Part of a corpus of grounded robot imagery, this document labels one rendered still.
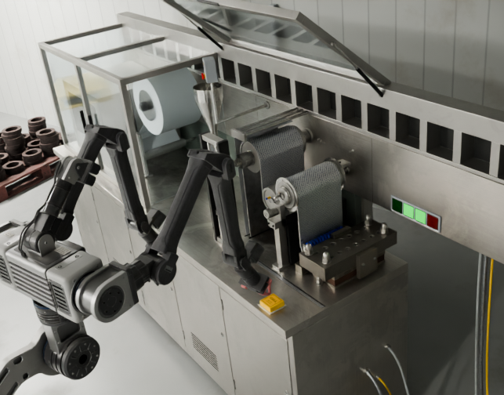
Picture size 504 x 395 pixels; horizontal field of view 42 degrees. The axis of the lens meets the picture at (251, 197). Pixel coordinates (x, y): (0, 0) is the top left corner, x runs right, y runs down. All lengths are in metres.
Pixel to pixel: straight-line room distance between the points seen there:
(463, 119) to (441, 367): 1.72
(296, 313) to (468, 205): 0.76
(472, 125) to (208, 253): 1.32
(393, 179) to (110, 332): 2.19
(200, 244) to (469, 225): 1.25
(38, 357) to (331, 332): 1.13
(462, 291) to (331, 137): 1.71
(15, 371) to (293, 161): 1.42
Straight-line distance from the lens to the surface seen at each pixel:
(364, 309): 2.75
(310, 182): 2.64
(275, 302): 2.58
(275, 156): 2.78
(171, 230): 1.94
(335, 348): 2.73
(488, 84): 4.32
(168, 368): 3.78
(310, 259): 2.62
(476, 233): 2.45
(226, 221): 2.13
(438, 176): 2.46
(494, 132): 2.25
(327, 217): 2.75
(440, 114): 2.37
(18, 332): 4.40
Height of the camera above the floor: 2.48
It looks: 28 degrees down
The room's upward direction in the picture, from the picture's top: 7 degrees counter-clockwise
